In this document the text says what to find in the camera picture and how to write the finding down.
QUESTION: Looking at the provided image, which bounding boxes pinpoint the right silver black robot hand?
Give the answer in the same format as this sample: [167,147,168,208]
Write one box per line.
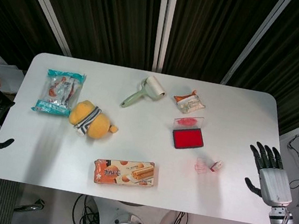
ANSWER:
[240,140,299,210]

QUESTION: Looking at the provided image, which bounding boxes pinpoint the red ink pad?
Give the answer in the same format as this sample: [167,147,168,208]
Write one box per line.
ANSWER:
[169,112,209,154]

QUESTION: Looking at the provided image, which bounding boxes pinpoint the teal snack bag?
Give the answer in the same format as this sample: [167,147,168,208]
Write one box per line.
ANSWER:
[29,66,87,120]

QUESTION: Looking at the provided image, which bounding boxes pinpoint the chrome chair leg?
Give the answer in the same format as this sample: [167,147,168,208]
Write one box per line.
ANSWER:
[13,195,46,217]

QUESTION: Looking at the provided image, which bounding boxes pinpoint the yellow plush toy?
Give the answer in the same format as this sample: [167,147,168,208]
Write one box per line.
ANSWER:
[66,98,123,143]

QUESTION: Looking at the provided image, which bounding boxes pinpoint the small orange white snack packet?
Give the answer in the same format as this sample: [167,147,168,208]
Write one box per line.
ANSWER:
[171,86,209,118]

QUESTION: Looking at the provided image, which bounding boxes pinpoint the dark pleated curtain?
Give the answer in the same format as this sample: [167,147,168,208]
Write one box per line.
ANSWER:
[0,0,299,138]

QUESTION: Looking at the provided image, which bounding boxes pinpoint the orange biscuit box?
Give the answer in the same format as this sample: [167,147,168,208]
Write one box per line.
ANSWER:
[90,153,162,194]

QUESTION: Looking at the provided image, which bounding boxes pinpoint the green lint roller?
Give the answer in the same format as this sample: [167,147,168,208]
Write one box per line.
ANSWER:
[119,71,169,115]

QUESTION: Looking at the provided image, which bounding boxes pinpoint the white frame post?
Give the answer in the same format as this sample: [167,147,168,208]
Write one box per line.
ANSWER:
[0,0,82,57]
[148,0,177,74]
[220,0,290,94]

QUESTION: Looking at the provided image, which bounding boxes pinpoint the black coiled cable bundle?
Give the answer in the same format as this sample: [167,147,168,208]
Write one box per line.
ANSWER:
[70,192,109,224]

